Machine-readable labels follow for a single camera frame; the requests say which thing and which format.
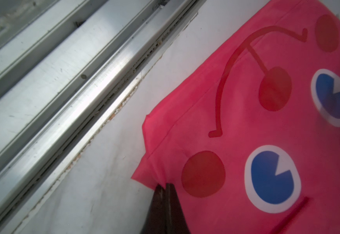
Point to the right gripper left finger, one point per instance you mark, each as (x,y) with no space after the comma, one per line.
(155,222)

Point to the pink rabbit raincoat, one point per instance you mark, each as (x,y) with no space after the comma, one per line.
(251,139)

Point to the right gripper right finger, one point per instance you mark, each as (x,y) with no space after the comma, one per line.
(175,219)

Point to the aluminium mounting rail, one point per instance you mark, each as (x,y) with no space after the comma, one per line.
(59,81)

